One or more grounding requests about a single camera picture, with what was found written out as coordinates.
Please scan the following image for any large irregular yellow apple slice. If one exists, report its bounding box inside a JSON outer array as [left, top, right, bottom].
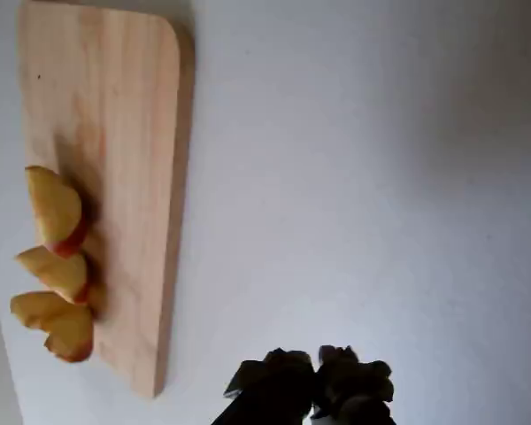
[[10, 290, 95, 365]]

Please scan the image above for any wooden cutting board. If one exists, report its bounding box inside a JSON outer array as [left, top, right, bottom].
[[16, 0, 196, 398]]

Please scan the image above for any rounded yellow apple slice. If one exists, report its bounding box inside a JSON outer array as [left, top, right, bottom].
[[25, 166, 89, 259]]

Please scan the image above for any long flat yellow apple slice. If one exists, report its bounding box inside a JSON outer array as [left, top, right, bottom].
[[14, 245, 92, 306]]

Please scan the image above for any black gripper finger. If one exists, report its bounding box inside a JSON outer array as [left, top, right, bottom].
[[212, 347, 318, 425], [312, 344, 397, 425]]

